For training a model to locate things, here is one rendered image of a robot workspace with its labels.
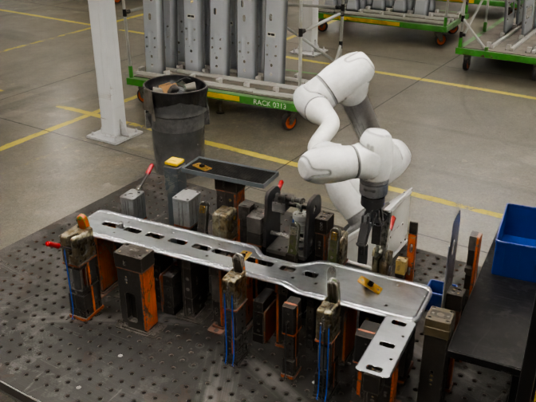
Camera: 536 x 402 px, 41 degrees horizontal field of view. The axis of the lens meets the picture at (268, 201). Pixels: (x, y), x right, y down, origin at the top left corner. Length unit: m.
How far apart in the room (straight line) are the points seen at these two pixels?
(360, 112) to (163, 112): 2.78
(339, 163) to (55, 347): 1.27
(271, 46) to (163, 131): 1.80
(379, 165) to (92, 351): 1.24
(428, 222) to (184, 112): 1.93
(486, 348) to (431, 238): 2.74
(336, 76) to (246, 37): 4.37
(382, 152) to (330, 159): 0.16
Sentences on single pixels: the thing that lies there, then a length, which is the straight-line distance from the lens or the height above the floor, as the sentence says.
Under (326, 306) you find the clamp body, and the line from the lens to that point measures 2.27.
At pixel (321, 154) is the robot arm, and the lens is 2.12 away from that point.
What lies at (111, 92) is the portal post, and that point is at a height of 0.43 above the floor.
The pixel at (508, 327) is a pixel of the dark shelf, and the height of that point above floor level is 1.03.
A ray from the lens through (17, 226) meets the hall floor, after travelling 5.23.
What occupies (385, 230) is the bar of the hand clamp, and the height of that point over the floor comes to 1.14.
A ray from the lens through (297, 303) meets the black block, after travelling 2.37.
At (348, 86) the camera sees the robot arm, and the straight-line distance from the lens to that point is 2.67.
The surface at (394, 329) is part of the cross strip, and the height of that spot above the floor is 1.00.
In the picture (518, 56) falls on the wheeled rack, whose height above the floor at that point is 0.27.
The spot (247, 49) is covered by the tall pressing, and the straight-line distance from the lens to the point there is 7.01.
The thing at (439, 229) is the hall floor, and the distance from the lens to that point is 5.02.
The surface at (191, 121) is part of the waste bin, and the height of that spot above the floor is 0.48.
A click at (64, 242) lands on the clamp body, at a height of 1.04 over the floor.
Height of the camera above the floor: 2.32
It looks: 26 degrees down
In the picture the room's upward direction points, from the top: straight up
